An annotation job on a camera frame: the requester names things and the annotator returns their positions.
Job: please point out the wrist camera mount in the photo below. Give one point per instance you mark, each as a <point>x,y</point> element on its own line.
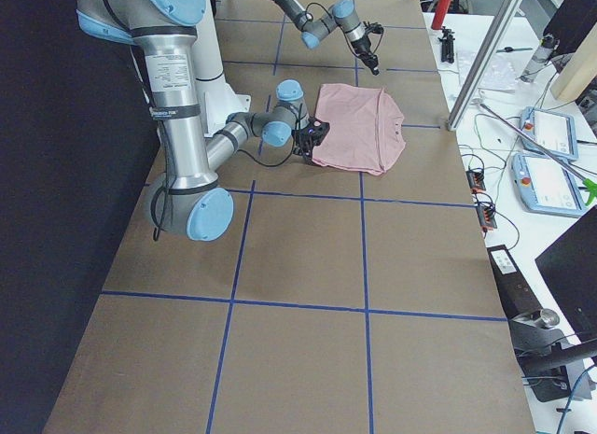
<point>317,131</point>
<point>373,28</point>

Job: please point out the black clamp stand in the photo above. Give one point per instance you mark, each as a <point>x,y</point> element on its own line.
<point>551,364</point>

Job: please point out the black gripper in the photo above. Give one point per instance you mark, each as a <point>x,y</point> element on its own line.
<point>305,147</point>
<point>363,48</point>

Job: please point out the clear water bottle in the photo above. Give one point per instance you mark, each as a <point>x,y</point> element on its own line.
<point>540,58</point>

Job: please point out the upper orange black connector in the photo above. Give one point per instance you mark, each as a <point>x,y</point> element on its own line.
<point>475,179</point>

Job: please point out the pink snoopy t-shirt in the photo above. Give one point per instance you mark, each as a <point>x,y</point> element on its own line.
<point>365,132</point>

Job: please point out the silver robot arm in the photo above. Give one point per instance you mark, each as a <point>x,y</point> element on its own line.
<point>316,23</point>
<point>186,199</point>

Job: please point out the upper teach pendant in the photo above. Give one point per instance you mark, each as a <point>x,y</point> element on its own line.
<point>552,130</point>

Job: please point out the clear plastic sheet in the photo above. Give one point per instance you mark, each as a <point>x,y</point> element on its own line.
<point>499,76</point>

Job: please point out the lower orange black connector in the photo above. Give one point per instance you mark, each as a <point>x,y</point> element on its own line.
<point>486,216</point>

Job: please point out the black box with label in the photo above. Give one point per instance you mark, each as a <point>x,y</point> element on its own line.
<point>516,295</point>

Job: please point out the red bottle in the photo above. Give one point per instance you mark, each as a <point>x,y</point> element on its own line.
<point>440,13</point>

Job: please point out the aluminium frame post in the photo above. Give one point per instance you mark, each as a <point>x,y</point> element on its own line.
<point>487,49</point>

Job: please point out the black monitor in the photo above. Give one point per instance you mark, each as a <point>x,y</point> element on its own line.
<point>568,267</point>

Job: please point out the black folded tripod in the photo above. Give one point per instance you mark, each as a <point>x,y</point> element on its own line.
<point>447,54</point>

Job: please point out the orange black connector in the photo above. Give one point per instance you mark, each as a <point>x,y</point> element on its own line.
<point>475,179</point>
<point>486,216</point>

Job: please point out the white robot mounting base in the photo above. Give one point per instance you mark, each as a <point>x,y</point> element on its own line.
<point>216,97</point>

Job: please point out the lower teach pendant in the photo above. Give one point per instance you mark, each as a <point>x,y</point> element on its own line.
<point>545,187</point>

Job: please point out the teach pendant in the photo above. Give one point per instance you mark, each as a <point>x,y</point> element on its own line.
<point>552,130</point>
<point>545,187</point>

